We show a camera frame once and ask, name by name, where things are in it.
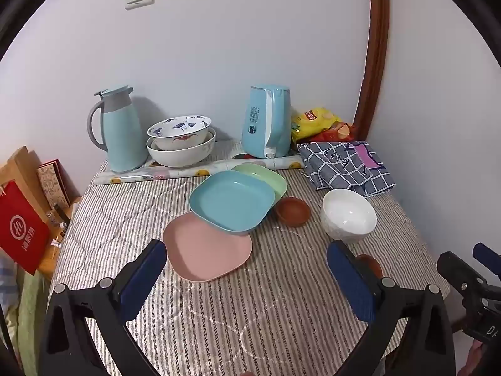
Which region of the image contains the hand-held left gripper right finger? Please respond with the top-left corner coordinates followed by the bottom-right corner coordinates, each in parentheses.
top-left (327, 240), bottom-right (457, 376)

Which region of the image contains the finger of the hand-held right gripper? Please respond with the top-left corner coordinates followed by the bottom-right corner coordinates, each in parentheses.
top-left (473, 243), bottom-right (501, 279)
top-left (437, 251), bottom-right (489, 302)

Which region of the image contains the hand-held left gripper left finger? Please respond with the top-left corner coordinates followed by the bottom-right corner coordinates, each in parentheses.
top-left (39, 239), bottom-right (169, 376)

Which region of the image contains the small brown bowl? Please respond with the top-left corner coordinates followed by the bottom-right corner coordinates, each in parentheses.
top-left (275, 197), bottom-right (312, 228)
top-left (355, 254), bottom-right (384, 279)

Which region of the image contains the pink square plate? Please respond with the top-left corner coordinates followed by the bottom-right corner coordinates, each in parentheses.
top-left (162, 211), bottom-right (253, 283)

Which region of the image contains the white ceramic bowl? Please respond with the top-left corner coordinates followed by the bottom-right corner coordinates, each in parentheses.
top-left (321, 188), bottom-right (377, 243)

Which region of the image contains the blue square plate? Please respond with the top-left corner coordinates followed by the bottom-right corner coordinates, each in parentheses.
top-left (189, 170), bottom-right (276, 236)

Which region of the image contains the green square plate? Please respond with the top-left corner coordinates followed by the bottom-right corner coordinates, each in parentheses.
top-left (230, 163), bottom-right (288, 208)

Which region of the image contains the person's right hand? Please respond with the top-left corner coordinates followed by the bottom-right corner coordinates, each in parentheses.
top-left (457, 340), bottom-right (501, 376)

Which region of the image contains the wooden side table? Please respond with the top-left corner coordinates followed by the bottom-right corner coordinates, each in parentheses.
top-left (37, 198), bottom-right (81, 283)

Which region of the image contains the grey striped tablecloth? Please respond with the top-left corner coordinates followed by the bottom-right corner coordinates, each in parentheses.
top-left (47, 139), bottom-right (451, 376)

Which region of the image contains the patterned paper roll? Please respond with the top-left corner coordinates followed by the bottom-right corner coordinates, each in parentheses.
top-left (93, 155), bottom-right (306, 186)

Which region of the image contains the folded grey checked cloth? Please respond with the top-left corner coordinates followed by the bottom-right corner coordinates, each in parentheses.
top-left (297, 140), bottom-right (396, 198)

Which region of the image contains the green cloth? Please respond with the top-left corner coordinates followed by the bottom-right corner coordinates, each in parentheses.
top-left (16, 270), bottom-right (51, 376)

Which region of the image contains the large white bowl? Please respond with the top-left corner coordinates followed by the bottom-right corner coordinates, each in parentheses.
top-left (146, 128), bottom-right (217, 168)

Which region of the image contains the red cardboard box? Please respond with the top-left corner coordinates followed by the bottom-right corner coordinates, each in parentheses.
top-left (0, 180), bottom-right (51, 276)

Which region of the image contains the patterned beige box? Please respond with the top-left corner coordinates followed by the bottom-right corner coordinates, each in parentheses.
top-left (37, 159), bottom-right (72, 209)

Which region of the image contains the patterned porcelain bowl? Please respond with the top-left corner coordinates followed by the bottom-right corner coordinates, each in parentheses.
top-left (147, 115), bottom-right (212, 151)

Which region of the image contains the light blue thermos jug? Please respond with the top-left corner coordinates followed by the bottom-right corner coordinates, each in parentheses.
top-left (87, 85), bottom-right (148, 173)

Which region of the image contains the red chips bag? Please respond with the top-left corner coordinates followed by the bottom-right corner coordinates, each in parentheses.
top-left (309, 122), bottom-right (358, 143)

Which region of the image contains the yellow chips bag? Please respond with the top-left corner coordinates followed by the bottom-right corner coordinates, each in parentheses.
top-left (290, 107), bottom-right (343, 144)

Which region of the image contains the light blue electric kettle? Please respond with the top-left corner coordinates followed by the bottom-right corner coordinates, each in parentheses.
top-left (241, 85), bottom-right (292, 160)

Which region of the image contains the brown wooden door frame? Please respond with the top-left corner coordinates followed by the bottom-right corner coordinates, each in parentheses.
top-left (352, 0), bottom-right (392, 144)

